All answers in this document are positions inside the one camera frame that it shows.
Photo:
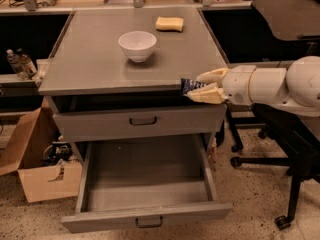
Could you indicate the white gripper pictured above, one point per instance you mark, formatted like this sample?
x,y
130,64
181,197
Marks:
x,y
237,84

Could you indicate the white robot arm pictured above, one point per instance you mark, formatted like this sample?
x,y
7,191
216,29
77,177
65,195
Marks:
x,y
295,90

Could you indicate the grey drawer cabinet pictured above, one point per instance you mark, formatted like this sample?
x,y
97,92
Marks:
x,y
89,72

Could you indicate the grey open bottom drawer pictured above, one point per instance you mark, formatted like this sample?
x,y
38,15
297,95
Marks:
x,y
145,183

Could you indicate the yellow sponge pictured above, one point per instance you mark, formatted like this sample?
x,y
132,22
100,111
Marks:
x,y
169,24

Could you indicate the white ceramic bowl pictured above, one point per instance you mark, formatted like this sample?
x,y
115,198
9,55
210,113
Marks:
x,y
138,46

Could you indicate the black office chair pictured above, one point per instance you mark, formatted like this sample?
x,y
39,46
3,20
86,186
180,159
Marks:
x,y
289,20

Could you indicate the brown cardboard box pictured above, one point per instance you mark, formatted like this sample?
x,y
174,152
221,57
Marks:
x,y
25,153

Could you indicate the dark plastic bottle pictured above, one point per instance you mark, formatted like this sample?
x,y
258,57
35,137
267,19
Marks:
x,y
26,62

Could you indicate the clear plastic bottle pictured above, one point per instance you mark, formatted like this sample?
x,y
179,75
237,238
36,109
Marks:
x,y
13,60

